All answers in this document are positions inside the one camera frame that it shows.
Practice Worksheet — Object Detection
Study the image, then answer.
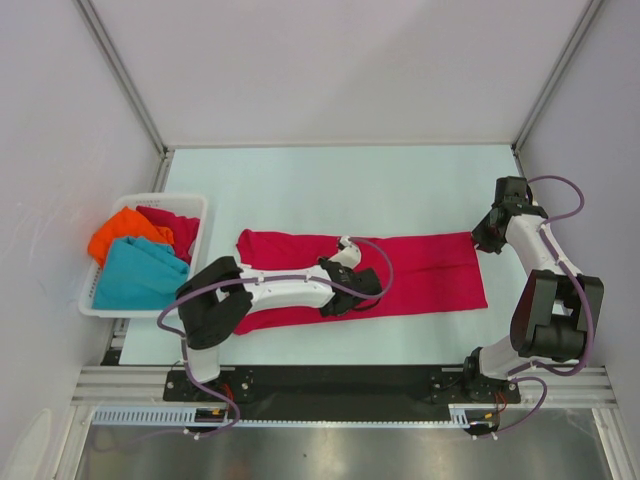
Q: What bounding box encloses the magenta t shirt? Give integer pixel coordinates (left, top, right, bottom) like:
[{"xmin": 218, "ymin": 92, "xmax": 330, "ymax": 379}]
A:
[{"xmin": 234, "ymin": 229, "xmax": 488, "ymax": 335}]

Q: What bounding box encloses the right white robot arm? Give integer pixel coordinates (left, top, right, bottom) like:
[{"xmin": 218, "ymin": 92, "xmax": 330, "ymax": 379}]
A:
[{"xmin": 461, "ymin": 176, "xmax": 604, "ymax": 401}]

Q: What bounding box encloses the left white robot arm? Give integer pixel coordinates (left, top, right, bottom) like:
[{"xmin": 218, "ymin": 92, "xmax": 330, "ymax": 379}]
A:
[{"xmin": 176, "ymin": 255, "xmax": 385, "ymax": 400}]

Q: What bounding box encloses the white plastic basket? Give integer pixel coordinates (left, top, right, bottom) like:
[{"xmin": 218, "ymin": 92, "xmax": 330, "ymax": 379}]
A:
[{"xmin": 78, "ymin": 193, "xmax": 208, "ymax": 318}]

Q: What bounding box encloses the red t shirt in basket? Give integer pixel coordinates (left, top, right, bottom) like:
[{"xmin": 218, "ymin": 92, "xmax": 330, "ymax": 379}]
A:
[{"xmin": 136, "ymin": 206, "xmax": 200, "ymax": 264}]

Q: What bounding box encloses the teal t shirt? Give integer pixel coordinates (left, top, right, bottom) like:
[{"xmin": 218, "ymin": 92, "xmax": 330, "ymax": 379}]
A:
[{"xmin": 92, "ymin": 237, "xmax": 190, "ymax": 311}]

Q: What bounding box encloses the orange t shirt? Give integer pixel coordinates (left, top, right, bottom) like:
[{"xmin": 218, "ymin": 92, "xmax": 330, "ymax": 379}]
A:
[{"xmin": 87, "ymin": 207, "xmax": 174, "ymax": 268}]

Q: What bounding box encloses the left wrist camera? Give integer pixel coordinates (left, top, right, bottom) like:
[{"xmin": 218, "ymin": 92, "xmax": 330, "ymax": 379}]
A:
[{"xmin": 330, "ymin": 236, "xmax": 362, "ymax": 269}]

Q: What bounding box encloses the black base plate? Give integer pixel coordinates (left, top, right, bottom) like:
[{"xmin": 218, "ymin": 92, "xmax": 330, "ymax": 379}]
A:
[{"xmin": 162, "ymin": 363, "xmax": 521, "ymax": 422}]

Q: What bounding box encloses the right white cable duct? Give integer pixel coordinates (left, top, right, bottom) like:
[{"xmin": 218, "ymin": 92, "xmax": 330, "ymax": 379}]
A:
[{"xmin": 448, "ymin": 404, "xmax": 500, "ymax": 429}]

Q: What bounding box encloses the white cable duct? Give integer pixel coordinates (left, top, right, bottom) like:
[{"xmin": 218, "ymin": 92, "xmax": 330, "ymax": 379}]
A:
[
  {"xmin": 448, "ymin": 404, "xmax": 500, "ymax": 429},
  {"xmin": 93, "ymin": 406, "xmax": 229, "ymax": 428}
]

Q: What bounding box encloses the right aluminium corner post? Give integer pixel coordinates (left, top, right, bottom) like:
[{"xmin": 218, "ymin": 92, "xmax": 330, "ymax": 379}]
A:
[{"xmin": 511, "ymin": 0, "xmax": 607, "ymax": 156}]

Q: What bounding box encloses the aluminium corner post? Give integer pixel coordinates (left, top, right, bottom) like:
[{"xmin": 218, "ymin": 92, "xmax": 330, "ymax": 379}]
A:
[
  {"xmin": 511, "ymin": 0, "xmax": 607, "ymax": 156},
  {"xmin": 73, "ymin": 0, "xmax": 168, "ymax": 157}
]

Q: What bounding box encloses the left white cable duct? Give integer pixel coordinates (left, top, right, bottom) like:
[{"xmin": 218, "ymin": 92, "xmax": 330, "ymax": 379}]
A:
[{"xmin": 93, "ymin": 406, "xmax": 229, "ymax": 428}]

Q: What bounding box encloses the aluminium frame rail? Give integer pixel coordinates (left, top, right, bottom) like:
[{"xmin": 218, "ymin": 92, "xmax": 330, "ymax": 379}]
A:
[{"xmin": 71, "ymin": 366, "xmax": 617, "ymax": 409}]

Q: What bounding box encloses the left aluminium corner post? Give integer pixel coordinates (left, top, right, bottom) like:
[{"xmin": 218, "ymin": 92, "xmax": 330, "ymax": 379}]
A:
[{"xmin": 73, "ymin": 0, "xmax": 168, "ymax": 157}]

